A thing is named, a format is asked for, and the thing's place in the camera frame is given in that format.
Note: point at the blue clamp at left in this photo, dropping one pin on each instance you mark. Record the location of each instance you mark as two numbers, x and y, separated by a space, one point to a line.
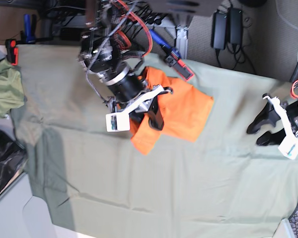
27 37

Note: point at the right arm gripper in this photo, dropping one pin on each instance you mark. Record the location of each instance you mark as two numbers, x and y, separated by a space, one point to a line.
133 96

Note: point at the aluminium frame post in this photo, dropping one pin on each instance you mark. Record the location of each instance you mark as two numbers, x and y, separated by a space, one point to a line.
182 23

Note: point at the green table cloth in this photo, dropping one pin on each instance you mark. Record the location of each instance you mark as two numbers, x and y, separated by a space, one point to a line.
98 183

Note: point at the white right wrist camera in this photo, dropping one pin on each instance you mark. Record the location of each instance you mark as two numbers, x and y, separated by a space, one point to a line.
117 122

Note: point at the black power brick pair right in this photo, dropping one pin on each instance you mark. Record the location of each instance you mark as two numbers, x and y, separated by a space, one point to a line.
235 26

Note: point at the blue clamp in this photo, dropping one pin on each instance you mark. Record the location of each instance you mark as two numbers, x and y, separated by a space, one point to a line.
172 57
27 37

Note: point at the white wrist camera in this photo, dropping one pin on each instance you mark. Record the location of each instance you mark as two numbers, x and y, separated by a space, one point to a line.
289 147
117 122

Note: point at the olive green garment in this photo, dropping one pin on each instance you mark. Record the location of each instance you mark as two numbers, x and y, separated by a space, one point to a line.
11 89

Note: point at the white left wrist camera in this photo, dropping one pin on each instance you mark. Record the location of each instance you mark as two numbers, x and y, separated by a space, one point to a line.
289 147

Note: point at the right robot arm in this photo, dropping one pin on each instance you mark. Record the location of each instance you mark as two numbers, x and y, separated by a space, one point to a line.
110 66

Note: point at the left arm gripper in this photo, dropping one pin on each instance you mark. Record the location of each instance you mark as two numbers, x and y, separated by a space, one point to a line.
269 116

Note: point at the orange T-shirt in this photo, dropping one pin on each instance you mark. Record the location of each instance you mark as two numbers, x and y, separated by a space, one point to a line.
185 111

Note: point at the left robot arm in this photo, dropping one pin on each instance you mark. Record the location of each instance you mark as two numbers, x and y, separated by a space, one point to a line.
294 86

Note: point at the black power brick pair left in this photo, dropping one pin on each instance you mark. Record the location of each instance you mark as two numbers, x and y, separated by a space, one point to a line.
218 31

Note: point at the black power brick pair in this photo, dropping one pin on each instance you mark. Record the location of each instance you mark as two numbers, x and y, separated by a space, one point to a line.
218 31
235 26

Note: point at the blue clamp at centre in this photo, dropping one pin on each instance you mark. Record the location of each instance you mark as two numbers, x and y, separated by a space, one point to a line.
172 57

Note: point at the black plastic bag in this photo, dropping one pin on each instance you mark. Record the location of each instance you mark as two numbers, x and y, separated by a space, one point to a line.
12 157

